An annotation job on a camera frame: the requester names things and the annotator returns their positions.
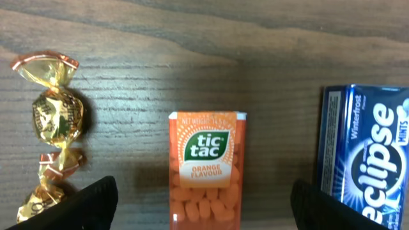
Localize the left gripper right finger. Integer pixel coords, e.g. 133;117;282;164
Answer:
289;178;390;230

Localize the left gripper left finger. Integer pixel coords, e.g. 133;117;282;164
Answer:
6;175;119;230

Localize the blue candy pack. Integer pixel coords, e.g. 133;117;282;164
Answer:
316;84;409;230

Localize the gold candy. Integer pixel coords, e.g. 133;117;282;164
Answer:
16;149;87;224
10;50;87;160

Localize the orange candy box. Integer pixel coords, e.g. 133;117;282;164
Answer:
168;111;247;230

